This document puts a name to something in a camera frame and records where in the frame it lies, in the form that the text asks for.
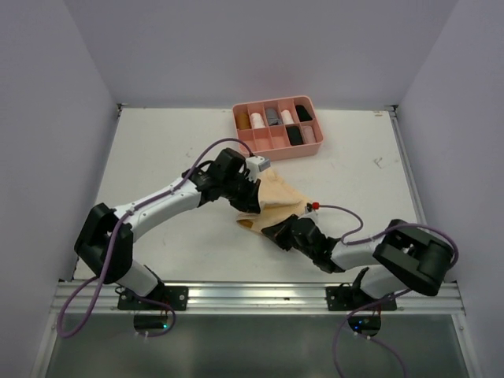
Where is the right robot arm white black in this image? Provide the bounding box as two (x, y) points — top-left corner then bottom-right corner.
(261, 215), (458, 309)

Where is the beige underwear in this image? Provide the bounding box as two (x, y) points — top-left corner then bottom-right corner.
(236, 169), (312, 234)

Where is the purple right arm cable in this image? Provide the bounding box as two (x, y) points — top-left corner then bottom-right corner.
(318, 202), (461, 378)

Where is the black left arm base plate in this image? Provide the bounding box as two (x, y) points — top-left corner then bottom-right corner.
(115, 285), (189, 311)

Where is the pink divided organizer tray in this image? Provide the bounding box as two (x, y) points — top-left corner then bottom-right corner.
(232, 95), (324, 161)

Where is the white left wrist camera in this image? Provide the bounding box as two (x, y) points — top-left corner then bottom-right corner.
(246, 155), (271, 174)

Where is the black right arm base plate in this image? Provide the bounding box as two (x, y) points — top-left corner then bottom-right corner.
(324, 266), (402, 311)

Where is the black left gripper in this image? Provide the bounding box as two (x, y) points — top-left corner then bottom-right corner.
(221, 172), (261, 213)

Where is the aluminium table frame rail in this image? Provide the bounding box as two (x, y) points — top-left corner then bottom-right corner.
(50, 102), (465, 316)

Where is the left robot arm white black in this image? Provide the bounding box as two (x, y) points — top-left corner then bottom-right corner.
(74, 148), (270, 309)

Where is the pink underwear cream waistband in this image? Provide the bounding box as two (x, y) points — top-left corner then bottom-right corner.
(301, 125), (316, 144)

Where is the grey rolled underwear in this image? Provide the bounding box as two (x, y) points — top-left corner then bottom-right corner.
(265, 107), (282, 126)

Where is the brown rolled underwear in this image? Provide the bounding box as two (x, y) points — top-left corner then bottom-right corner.
(235, 113), (251, 130)

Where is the black rolled underwear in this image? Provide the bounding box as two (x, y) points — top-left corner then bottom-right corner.
(295, 105), (313, 122)

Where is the black underwear orange trim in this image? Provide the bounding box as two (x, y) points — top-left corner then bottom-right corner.
(286, 125), (304, 146)

